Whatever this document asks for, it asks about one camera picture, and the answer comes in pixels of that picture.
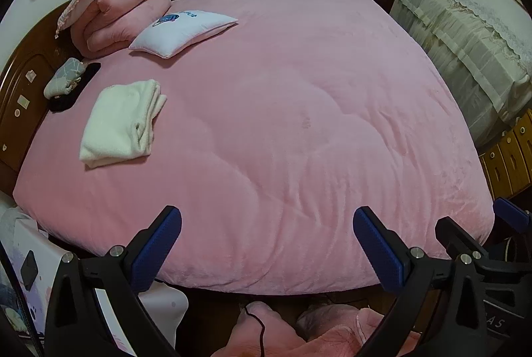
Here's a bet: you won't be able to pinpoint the black cable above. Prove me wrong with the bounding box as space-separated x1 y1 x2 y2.
242 302 267 357

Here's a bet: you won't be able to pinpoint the dark wooden headboard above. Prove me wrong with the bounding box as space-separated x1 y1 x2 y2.
0 3 80 196

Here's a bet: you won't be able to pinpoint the black object on bed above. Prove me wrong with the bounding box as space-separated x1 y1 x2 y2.
48 62 101 113

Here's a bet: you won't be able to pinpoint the white small pillow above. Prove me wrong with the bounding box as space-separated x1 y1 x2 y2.
128 10 238 59

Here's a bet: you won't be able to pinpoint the wooden drawer cabinet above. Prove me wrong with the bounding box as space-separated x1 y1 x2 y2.
479 108 532 199

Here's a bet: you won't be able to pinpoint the beige lace covered furniture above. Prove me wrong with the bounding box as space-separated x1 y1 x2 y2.
390 0 531 146

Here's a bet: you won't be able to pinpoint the pink slippers on floor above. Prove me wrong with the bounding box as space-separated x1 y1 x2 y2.
211 299 421 357

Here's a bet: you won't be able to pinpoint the pink folded quilt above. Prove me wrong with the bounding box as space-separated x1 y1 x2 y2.
55 0 171 59

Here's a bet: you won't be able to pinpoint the cream knitted cardigan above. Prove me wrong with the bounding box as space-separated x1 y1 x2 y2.
79 80 167 169

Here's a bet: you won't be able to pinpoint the grey patterned cloth bundle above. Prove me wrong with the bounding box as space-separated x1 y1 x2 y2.
43 57 86 99

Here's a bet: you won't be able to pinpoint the pink plush bed blanket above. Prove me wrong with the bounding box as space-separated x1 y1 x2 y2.
14 0 494 295

